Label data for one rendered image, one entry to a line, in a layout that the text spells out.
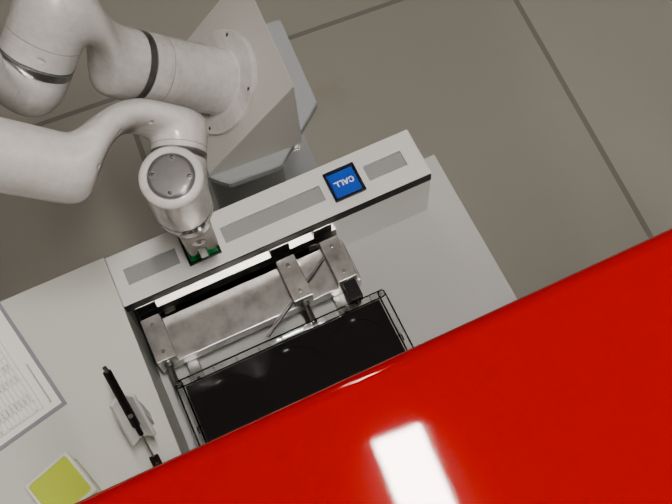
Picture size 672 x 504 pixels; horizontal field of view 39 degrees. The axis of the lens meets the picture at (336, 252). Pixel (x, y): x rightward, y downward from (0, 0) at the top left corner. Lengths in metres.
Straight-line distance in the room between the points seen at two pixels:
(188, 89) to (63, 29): 0.27
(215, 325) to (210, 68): 0.44
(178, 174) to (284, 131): 0.54
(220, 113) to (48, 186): 0.62
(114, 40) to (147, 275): 0.37
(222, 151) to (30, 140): 0.64
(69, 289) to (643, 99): 1.84
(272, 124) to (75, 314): 0.48
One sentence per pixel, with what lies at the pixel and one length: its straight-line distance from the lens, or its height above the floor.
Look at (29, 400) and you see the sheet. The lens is 1.56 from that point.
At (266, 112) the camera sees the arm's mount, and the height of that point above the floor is 0.96.
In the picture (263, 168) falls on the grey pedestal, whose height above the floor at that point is 0.82.
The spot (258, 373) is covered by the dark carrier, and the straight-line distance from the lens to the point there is 1.56.
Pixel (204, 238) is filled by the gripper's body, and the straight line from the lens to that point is 1.40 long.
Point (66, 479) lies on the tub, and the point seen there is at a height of 1.03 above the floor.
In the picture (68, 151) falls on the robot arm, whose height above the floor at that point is 1.39.
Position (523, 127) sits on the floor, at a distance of 2.80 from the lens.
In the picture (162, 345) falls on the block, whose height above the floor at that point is 0.91.
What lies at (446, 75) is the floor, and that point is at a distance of 2.87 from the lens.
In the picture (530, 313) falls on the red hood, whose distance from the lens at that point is 0.61.
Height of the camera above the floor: 2.39
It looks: 67 degrees down
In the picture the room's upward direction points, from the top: 6 degrees counter-clockwise
